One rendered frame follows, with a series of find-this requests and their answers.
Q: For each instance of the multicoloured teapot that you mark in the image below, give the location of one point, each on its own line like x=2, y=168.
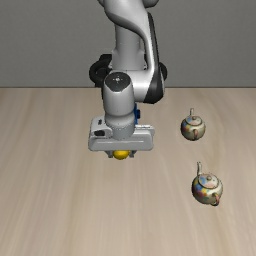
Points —
x=207, y=188
x=193, y=127

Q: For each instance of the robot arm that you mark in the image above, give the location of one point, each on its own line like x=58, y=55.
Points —
x=128, y=43

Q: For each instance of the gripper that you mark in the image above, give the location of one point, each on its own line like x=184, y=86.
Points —
x=120, y=142

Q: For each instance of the yellow lemon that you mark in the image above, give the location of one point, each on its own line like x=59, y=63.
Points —
x=121, y=154

